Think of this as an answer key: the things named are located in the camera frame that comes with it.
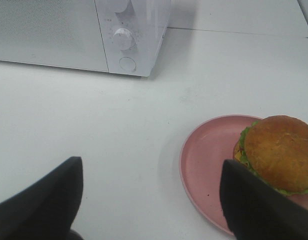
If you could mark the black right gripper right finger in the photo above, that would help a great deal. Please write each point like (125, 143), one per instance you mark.
(254, 211)

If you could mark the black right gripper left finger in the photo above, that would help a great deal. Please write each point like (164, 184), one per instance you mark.
(46, 209)

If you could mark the burger with lettuce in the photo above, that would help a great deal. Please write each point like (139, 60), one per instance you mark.
(275, 149)

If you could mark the pink round plate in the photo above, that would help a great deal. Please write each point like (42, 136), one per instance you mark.
(201, 162)

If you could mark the round white door button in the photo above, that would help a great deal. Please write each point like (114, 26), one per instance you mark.
(127, 64)

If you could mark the lower white timer knob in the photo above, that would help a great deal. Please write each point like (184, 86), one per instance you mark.
(123, 39)

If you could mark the white microwave oven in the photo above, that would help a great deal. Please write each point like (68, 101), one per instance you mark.
(147, 20)

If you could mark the upper white power knob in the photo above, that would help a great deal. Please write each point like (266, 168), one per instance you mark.
(120, 6)

